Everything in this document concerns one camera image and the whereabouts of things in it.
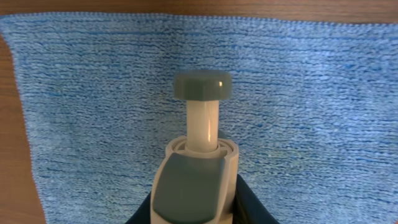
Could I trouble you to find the white pipette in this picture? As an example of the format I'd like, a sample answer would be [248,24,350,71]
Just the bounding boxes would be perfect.
[150,68,239,224]

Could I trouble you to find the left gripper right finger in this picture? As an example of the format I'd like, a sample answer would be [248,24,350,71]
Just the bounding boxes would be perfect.
[233,174,280,224]

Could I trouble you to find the blue cloth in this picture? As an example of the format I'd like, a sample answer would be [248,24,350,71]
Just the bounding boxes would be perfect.
[0,11,398,224]

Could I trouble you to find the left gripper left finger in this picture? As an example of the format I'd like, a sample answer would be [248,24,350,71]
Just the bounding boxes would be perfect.
[124,192,153,224]

